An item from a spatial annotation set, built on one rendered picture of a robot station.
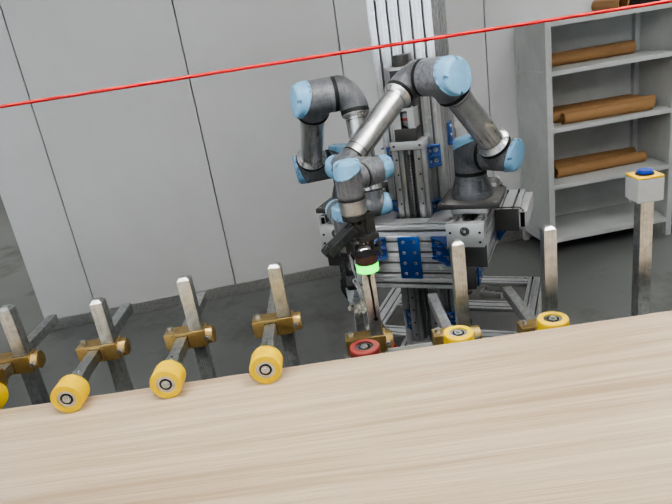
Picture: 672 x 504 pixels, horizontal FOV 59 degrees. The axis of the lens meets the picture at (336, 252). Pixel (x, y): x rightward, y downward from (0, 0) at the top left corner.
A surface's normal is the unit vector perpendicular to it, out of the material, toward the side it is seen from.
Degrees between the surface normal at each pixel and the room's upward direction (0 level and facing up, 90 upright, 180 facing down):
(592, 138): 90
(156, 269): 90
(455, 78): 85
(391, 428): 0
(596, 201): 90
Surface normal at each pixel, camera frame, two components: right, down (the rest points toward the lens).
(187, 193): 0.14, 0.32
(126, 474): -0.15, -0.93
